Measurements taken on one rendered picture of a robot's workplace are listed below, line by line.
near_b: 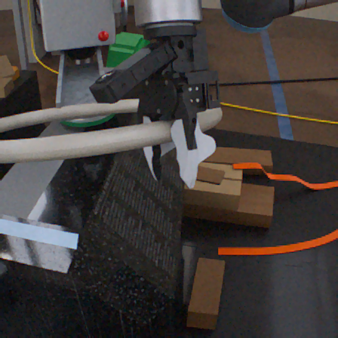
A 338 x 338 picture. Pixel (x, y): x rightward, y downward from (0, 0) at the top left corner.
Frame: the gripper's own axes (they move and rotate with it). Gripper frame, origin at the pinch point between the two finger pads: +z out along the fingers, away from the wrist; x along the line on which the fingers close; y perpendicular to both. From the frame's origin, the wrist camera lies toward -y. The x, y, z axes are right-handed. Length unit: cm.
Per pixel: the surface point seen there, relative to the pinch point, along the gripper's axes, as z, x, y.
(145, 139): -6.0, -1.1, -4.1
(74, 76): -14, 64, 22
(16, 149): -6.7, 7.1, -18.4
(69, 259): 30, 46, 4
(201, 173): 42, 109, 112
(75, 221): 22, 49, 9
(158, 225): 32, 50, 36
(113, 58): -22, 209, 131
